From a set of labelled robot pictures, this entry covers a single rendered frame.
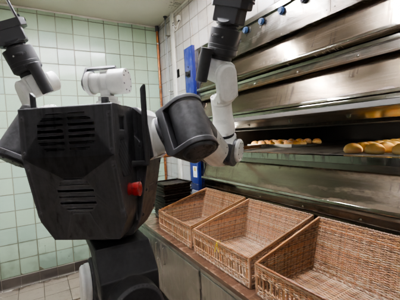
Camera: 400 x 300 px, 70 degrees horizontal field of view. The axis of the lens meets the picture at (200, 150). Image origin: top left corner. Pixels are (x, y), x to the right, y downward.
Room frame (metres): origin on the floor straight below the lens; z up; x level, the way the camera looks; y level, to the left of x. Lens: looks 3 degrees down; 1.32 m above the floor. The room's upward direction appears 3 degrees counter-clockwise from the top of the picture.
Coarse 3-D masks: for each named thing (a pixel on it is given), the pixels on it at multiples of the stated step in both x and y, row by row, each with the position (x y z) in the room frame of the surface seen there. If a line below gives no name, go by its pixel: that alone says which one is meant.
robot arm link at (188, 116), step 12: (180, 108) 0.69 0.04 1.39; (192, 108) 0.69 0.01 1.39; (180, 120) 0.68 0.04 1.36; (192, 120) 0.67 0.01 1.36; (204, 120) 0.68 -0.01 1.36; (180, 132) 0.67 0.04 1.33; (192, 132) 0.65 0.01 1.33; (204, 132) 0.66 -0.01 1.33; (216, 132) 0.77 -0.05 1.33; (180, 144) 0.67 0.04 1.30
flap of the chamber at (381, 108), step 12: (312, 108) 1.39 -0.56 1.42; (324, 108) 1.33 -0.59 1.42; (336, 108) 1.28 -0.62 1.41; (348, 108) 1.23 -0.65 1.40; (360, 108) 1.19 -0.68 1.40; (372, 108) 1.17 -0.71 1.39; (384, 108) 1.15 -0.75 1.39; (396, 108) 1.12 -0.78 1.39; (240, 120) 1.87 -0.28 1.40; (252, 120) 1.79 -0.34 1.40; (264, 120) 1.74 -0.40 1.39; (276, 120) 1.69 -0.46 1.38; (300, 120) 1.60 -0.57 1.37; (312, 120) 1.55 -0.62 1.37; (324, 120) 1.52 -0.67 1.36; (336, 120) 1.48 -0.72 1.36
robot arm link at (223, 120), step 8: (216, 112) 0.90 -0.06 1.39; (224, 112) 0.89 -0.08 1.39; (232, 112) 0.92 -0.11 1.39; (216, 120) 0.92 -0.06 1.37; (224, 120) 0.91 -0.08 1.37; (232, 120) 0.92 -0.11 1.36; (216, 128) 0.93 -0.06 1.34; (224, 128) 0.92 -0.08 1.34; (232, 128) 0.93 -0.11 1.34; (224, 136) 0.93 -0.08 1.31; (232, 136) 0.95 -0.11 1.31; (232, 144) 0.92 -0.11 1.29
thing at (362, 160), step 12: (252, 156) 2.01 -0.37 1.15; (264, 156) 1.90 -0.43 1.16; (276, 156) 1.81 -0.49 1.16; (288, 156) 1.72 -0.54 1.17; (300, 156) 1.64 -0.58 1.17; (312, 156) 1.57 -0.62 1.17; (324, 156) 1.50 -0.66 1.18; (336, 156) 1.45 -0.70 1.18; (348, 156) 1.39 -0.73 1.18; (360, 156) 1.36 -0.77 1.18; (372, 156) 1.33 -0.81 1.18
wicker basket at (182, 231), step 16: (208, 192) 2.47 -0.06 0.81; (224, 192) 2.27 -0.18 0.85; (176, 208) 2.36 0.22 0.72; (192, 208) 2.44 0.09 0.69; (208, 208) 2.42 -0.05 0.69; (224, 208) 1.96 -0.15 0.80; (160, 224) 2.27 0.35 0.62; (176, 224) 2.01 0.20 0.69; (192, 224) 2.31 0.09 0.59; (192, 240) 1.83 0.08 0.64
